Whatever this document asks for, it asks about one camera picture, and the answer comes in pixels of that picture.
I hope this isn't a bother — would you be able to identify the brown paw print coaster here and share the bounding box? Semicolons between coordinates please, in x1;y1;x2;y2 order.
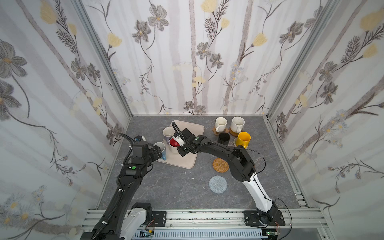
212;128;229;136

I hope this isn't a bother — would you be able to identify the black mug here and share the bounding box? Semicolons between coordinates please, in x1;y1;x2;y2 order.
218;132;231;146

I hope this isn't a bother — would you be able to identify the grey blue round coaster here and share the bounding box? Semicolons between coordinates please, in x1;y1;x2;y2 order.
209;176;228;194

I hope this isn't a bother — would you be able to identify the woven rattan round coaster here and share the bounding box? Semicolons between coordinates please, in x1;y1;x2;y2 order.
213;158;229;173

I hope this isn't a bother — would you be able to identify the light blue mug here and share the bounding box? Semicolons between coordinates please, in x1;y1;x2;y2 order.
154;142;167;162

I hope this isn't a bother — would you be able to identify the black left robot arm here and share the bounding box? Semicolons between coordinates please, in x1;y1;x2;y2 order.
81;141;163;240

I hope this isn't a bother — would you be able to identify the brown round wooden coaster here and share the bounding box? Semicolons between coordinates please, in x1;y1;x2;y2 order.
229;128;239;137

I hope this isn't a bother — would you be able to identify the black corrugated cable conduit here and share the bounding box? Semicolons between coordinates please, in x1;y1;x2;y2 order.
89;185;125;240

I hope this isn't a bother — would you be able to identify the cream mug front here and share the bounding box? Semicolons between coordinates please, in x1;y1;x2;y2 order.
215;117;228;133

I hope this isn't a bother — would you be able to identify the beige rectangular tray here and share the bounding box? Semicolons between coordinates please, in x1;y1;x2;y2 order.
156;119;206;170

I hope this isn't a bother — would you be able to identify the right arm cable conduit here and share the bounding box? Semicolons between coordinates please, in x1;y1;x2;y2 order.
170;121;184;139

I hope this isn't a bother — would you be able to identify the yellow mug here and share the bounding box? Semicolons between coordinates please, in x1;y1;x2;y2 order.
234;132;251;149

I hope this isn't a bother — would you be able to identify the red interior white mug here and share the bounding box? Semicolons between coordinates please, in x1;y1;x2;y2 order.
169;138;180;154

